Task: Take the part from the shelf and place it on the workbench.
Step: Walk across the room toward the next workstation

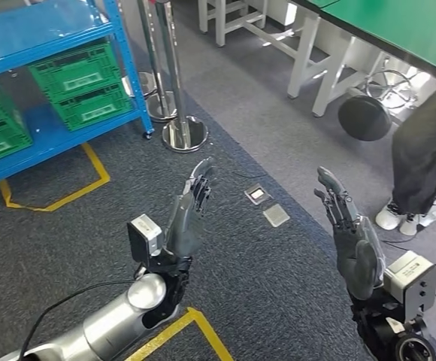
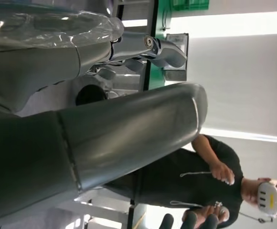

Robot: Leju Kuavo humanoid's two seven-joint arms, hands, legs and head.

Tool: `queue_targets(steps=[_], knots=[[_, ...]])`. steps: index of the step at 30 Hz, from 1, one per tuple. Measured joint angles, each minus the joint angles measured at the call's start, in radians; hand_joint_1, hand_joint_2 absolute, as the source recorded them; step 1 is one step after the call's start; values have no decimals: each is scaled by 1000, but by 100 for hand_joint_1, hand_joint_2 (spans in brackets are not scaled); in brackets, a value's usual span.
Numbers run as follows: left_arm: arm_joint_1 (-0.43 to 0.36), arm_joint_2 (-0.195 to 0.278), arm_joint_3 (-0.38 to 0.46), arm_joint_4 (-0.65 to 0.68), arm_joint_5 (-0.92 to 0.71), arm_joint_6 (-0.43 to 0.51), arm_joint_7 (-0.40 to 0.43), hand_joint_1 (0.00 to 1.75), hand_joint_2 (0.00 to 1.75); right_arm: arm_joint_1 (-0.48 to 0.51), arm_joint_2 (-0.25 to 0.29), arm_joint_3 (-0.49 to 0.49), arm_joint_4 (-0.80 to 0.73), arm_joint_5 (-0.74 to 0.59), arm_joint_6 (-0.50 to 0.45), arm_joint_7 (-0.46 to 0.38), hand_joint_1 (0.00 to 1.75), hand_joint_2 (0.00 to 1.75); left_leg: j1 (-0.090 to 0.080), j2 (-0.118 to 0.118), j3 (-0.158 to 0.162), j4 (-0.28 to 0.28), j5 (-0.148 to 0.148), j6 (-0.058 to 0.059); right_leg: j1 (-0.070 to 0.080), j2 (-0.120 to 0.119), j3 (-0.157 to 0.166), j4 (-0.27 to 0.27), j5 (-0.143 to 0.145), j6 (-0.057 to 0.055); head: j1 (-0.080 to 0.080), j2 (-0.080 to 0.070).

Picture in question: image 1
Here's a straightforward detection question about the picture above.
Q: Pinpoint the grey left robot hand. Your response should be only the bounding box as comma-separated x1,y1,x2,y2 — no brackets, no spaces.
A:
164,158,216,259

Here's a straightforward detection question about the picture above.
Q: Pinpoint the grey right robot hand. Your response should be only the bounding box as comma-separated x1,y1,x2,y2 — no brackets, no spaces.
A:
314,166,387,302

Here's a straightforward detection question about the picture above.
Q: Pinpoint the blue metal shelf rack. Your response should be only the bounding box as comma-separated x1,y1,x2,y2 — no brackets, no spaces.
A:
0,0,155,193

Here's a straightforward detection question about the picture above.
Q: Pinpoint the metal floor socket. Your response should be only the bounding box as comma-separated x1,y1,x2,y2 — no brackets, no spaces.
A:
262,203,290,229
244,183,272,207

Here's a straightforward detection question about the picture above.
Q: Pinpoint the yellow floor tape outline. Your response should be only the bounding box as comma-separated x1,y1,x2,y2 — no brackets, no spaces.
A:
0,143,111,214
125,307,235,361

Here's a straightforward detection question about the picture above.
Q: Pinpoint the person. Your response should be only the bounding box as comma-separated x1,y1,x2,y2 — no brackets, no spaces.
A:
375,67,436,238

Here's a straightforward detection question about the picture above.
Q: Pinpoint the black stool chrome base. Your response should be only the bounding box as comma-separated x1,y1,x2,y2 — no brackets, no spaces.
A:
337,68,419,143

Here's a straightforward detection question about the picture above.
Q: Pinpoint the white desk green top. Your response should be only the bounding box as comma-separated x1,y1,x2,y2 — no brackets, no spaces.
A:
197,0,436,119

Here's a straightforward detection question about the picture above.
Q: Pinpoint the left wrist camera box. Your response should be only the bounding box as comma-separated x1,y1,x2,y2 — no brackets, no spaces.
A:
127,214,163,268

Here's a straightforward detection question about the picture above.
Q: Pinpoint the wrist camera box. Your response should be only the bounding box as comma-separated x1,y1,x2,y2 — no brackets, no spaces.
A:
127,214,163,268
383,250,436,323

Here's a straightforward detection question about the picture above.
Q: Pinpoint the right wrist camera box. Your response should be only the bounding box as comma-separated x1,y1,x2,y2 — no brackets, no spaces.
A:
383,250,436,323

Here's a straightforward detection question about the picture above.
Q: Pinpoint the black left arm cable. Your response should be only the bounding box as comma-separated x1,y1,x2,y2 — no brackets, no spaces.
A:
17,280,137,361

